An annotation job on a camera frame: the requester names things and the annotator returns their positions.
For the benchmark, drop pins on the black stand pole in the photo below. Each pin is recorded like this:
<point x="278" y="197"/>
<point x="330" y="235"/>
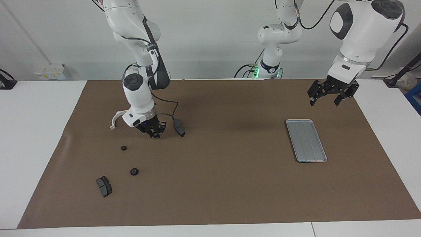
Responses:
<point x="406" y="67"/>

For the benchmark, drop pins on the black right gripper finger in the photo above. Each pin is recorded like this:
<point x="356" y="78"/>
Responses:
<point x="162" y="127"/>
<point x="151" y="134"/>

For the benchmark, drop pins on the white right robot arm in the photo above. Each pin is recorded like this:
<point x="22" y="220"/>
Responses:
<point x="138" y="92"/>

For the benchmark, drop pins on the short dark grey brake pad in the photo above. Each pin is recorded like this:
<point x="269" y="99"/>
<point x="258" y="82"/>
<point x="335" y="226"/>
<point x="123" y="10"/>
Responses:
<point x="104" y="186"/>

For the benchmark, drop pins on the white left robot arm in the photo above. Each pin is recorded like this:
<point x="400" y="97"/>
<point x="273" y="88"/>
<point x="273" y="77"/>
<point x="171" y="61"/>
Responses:
<point x="361" y="26"/>

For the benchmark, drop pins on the brown paper table mat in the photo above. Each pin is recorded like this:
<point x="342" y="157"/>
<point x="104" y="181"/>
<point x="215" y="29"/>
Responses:
<point x="230" y="184"/>

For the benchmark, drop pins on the long dark grey brake pad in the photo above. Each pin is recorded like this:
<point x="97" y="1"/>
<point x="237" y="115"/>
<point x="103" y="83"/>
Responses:
<point x="179" y="127"/>

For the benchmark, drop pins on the silver metal tray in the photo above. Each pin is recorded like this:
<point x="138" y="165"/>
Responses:
<point x="306" y="141"/>

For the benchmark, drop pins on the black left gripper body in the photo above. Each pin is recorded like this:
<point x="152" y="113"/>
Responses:
<point x="337" y="85"/>

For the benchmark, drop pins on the white curved plastic bracket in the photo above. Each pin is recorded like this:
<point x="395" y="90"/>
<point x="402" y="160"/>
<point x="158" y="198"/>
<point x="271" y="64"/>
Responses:
<point x="113" y="121"/>

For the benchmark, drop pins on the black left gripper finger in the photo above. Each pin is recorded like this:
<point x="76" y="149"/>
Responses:
<point x="315" y="92"/>
<point x="348" y="93"/>

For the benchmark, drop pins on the black clamp mount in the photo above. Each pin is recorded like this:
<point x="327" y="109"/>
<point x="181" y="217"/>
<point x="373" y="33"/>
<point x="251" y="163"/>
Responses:
<point x="6" y="83"/>

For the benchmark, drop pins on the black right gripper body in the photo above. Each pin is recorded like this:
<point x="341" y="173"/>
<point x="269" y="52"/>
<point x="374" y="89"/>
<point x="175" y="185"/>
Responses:
<point x="149" y="125"/>

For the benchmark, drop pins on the clear plastic bag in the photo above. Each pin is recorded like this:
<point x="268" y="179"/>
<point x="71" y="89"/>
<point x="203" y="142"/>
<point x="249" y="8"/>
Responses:
<point x="408" y="80"/>

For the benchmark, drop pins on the white wall socket box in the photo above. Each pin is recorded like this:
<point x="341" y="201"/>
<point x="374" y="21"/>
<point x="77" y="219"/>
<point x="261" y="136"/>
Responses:
<point x="49" y="72"/>

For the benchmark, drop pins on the blue crate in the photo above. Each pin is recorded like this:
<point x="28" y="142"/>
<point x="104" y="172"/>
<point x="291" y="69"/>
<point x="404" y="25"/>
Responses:
<point x="415" y="97"/>

